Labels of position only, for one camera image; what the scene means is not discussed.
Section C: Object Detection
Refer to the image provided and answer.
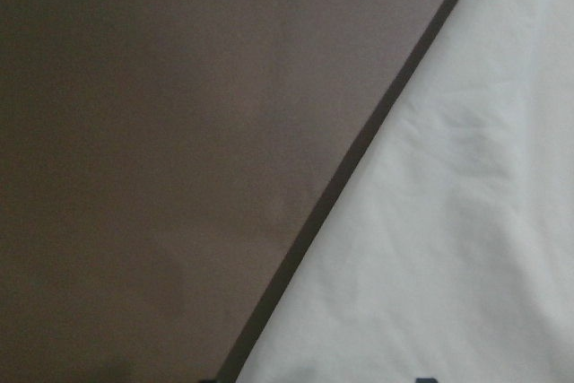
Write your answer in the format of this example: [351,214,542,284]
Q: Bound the cream long-sleeve cat shirt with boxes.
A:
[239,0,573,382]

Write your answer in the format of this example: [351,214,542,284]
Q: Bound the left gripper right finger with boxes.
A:
[414,376,439,383]

